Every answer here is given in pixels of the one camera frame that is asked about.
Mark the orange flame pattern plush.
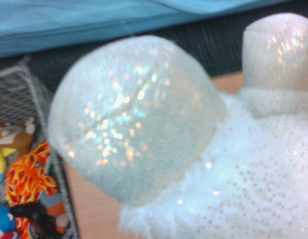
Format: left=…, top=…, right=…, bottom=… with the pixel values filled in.
left=5, top=140, right=59, bottom=239

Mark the orange grey knitted toy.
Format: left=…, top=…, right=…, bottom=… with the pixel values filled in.
left=40, top=193, right=70, bottom=235

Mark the dark woven basket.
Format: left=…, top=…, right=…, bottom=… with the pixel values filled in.
left=0, top=56, right=80, bottom=239

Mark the sofa with light blue cover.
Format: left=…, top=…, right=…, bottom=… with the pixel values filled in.
left=0, top=0, right=308, bottom=59

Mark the blue superhero plush toy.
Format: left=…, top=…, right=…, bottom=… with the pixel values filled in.
left=0, top=204, right=20, bottom=239

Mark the brown stuffed toy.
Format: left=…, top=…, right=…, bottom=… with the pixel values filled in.
left=0, top=117, right=36, bottom=153

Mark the yellow plush toy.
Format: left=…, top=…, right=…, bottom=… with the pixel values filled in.
left=0, top=146, right=18, bottom=175

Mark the white stuffed toy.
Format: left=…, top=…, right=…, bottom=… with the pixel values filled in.
left=48, top=12, right=308, bottom=239

